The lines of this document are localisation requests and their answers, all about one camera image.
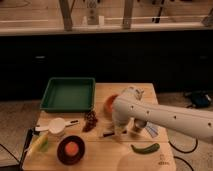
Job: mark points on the orange round fruit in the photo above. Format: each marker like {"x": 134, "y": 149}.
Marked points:
{"x": 71, "y": 148}

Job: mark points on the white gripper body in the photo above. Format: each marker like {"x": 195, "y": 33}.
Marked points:
{"x": 119, "y": 129}

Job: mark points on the black box on floor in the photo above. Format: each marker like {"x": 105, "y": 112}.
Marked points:
{"x": 198, "y": 99}

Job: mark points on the metal cup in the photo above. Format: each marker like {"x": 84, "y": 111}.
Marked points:
{"x": 139, "y": 125}

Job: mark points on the dark plate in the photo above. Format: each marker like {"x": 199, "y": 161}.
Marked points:
{"x": 70, "y": 160}

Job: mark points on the yellow corn cob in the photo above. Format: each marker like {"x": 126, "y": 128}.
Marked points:
{"x": 37, "y": 144}

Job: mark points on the orange bowl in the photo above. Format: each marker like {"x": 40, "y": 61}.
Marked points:
{"x": 108, "y": 104}

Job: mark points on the white measuring cup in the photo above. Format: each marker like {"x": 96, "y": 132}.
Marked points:
{"x": 56, "y": 126}

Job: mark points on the bunch of dark grapes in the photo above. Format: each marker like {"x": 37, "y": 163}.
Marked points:
{"x": 90, "y": 121}

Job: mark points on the green plastic tray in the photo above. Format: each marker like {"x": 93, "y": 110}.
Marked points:
{"x": 68, "y": 94}

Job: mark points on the green chili pepper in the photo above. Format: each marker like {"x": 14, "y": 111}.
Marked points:
{"x": 147, "y": 150}

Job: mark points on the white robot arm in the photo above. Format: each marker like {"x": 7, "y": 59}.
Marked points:
{"x": 191, "y": 122}

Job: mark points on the blue striped cloth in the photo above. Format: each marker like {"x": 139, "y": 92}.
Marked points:
{"x": 152, "y": 129}

